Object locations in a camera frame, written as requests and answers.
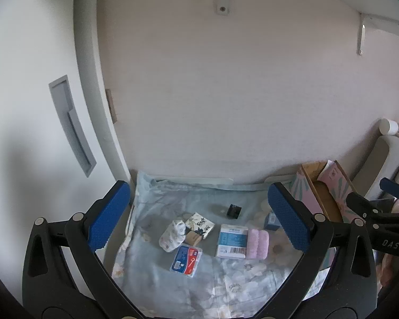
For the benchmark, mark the pink floral cardboard box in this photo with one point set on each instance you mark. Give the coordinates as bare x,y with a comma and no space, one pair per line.
329,199

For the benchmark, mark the blue and red packet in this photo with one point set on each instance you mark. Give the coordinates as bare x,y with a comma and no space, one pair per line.
186,261

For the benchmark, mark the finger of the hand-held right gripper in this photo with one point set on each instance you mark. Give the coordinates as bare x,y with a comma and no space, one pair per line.
397,188
360,204

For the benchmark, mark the white door frame post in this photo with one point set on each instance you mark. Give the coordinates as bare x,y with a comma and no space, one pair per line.
93,73

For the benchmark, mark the floral printed tissue pack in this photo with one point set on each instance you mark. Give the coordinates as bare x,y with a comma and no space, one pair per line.
201,224

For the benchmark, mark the white baby sock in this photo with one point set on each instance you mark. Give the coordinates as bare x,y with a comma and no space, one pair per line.
171,237

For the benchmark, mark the pale blue floral bedsheet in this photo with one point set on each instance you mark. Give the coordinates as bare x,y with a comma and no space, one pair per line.
193,292

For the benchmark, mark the blue and white wipes packet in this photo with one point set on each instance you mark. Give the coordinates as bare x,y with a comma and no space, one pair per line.
232,241

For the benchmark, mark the white cup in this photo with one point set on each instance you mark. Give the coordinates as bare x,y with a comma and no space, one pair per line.
388,127

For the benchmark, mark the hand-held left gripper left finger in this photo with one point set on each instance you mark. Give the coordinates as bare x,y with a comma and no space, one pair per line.
109,216

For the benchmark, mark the pink towel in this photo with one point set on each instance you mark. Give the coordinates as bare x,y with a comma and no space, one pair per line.
257,244

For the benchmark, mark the white shelf bracket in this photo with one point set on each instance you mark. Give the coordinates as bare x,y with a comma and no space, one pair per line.
364,30

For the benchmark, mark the small brown wooden box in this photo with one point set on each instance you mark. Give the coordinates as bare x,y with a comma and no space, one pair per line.
193,238

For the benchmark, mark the small beige hinge plate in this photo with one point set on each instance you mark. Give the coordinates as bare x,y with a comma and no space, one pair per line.
110,106

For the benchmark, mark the small blue box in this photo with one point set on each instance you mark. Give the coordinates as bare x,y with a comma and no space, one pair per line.
272,221

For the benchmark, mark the small black box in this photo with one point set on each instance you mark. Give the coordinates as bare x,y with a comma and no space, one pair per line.
233,211

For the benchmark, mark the white sliding door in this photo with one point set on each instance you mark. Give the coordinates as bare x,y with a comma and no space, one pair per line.
26,73

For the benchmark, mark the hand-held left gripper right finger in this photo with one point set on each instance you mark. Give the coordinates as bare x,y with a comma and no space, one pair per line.
288,216

